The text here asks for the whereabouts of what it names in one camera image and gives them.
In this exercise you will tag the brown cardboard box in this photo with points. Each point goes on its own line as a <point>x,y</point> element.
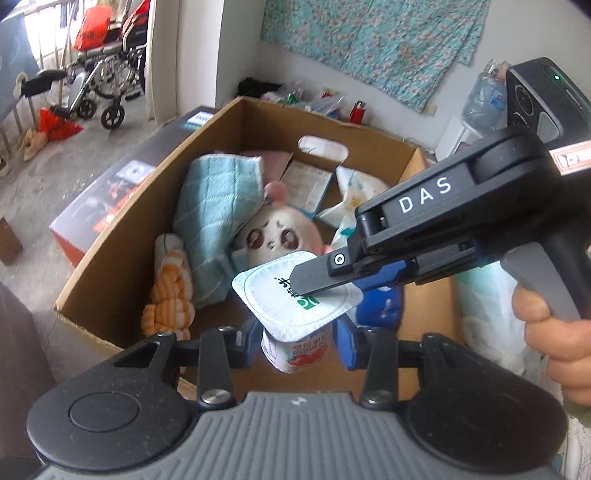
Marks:
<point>120,240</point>

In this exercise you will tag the wall socket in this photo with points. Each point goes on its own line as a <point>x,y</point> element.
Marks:
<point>431,110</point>

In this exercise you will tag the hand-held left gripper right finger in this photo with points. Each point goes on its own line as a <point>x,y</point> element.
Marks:
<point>347,344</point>

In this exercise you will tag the orange red bag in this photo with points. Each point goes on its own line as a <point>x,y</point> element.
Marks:
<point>92,30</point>

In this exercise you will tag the white printed tissue packet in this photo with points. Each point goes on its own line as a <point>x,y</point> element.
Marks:
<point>355,198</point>

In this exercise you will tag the pink plush toy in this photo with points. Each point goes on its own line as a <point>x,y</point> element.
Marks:
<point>277,230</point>

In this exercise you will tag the grey panel with circles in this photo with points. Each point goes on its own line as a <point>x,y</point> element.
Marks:
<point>14,69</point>

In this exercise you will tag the clear plastic bag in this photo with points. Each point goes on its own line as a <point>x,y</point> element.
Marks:
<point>325,106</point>
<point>485,101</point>

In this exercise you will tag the person's right hand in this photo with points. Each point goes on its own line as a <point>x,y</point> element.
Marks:
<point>558,350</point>

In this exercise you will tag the dark blue packet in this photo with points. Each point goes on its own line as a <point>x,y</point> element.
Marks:
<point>381,309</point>

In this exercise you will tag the red cloth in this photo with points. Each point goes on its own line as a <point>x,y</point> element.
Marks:
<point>60,124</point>

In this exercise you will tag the white yogurt cup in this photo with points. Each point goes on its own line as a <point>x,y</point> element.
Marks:
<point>277,300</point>

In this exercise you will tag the red thermos bottle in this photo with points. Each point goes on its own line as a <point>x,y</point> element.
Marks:
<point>358,111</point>

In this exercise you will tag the white plastic bag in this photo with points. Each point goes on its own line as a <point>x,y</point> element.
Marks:
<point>485,314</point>

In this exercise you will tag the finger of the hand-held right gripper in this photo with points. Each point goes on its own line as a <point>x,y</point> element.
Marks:
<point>323,272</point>
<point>388,274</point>

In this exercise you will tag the dark brown furniture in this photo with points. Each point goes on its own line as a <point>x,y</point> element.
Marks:
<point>23,369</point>

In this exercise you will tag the teal checked towel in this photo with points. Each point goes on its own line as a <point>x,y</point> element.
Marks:
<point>212,217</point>

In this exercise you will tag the tan shoe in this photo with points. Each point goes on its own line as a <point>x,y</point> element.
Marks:
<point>31,144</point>

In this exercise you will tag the wheelchair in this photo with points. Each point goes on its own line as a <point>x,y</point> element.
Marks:
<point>111,60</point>

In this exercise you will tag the brown wooden box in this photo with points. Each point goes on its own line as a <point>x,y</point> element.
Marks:
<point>9,240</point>

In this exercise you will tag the teal floral wall cloth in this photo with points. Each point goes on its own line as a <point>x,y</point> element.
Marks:
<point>369,41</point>

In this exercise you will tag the black padded stand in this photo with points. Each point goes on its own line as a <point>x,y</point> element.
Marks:
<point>44,83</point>

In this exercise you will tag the black printed carton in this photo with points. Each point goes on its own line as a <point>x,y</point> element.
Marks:
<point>120,180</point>

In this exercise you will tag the black cloth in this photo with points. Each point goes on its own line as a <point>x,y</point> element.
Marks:
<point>258,87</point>

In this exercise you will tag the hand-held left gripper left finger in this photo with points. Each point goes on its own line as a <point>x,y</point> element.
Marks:
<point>253,344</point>

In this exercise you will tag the orange striped towel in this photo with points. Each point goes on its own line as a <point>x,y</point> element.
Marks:
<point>168,300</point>

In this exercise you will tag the white water dispenser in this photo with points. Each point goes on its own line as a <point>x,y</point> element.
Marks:
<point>455,138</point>

